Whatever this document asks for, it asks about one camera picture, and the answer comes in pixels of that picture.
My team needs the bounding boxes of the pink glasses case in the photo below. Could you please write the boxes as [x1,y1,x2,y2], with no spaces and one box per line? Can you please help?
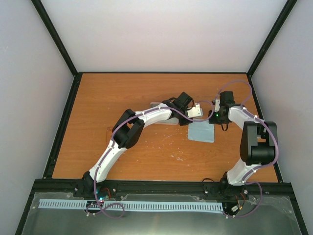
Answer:
[150,102,179,125]

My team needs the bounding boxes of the light blue cleaning cloth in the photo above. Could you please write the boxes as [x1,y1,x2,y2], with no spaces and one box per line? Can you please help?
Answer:
[187,122,215,143]

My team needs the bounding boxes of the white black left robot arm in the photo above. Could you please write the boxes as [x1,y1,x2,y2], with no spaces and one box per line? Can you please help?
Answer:
[77,92,201,197]

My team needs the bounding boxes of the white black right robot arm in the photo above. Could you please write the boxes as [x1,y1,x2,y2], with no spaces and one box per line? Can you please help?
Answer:
[209,91,279,198]

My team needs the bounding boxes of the orange transparent sunglasses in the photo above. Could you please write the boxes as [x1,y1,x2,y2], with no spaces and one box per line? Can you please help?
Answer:
[106,127,113,145]

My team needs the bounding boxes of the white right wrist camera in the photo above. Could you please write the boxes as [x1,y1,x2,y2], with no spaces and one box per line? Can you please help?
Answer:
[213,99,220,112]

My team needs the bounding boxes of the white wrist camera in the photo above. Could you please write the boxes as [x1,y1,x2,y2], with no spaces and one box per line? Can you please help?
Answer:
[187,103,203,118]
[213,99,220,112]

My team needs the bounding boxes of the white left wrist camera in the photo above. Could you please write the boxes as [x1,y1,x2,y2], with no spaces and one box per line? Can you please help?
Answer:
[187,103,203,118]

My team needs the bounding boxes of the black enclosure frame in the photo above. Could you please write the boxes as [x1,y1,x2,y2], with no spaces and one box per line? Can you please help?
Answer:
[16,0,308,235]

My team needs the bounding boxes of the grey metal base plate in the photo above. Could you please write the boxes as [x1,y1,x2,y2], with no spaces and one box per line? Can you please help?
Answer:
[23,193,301,235]

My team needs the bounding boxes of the black aluminium mounting rail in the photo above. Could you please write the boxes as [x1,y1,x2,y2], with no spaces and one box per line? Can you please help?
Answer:
[31,179,294,201]

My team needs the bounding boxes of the light blue slotted cable duct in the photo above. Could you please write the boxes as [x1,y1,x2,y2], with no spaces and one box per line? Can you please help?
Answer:
[38,199,223,213]

